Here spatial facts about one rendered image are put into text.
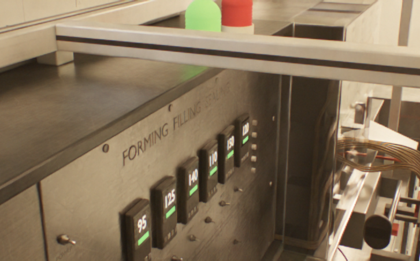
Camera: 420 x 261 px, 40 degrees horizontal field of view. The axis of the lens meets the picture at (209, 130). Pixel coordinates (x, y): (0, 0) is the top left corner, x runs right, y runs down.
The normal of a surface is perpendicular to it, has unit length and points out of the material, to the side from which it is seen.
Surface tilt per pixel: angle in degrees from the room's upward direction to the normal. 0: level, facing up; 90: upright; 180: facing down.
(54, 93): 0
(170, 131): 90
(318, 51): 90
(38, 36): 90
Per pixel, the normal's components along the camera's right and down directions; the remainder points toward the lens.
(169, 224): 0.92, 0.14
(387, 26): -0.40, 0.32
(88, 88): 0.00, -0.94
